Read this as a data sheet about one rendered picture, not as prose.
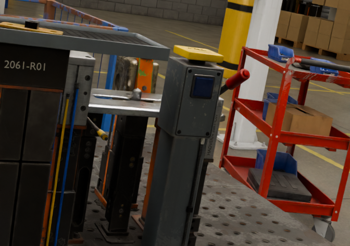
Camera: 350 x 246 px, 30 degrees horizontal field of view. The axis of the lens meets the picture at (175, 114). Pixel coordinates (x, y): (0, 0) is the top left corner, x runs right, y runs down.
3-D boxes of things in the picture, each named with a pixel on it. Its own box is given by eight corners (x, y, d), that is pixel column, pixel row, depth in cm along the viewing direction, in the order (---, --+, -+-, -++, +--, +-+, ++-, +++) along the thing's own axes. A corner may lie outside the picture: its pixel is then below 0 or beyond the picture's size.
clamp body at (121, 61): (124, 191, 170) (147, 53, 162) (144, 213, 156) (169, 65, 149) (85, 190, 165) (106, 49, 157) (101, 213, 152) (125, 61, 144)
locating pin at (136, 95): (137, 106, 137) (140, 87, 136) (140, 108, 135) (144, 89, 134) (128, 105, 136) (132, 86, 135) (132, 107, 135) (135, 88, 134)
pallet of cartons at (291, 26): (321, 50, 1543) (327, 19, 1527) (295, 47, 1500) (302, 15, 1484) (288, 41, 1641) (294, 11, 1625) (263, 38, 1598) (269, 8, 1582)
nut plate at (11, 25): (63, 33, 92) (64, 25, 92) (60, 36, 88) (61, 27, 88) (3, 23, 91) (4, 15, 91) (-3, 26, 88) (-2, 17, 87)
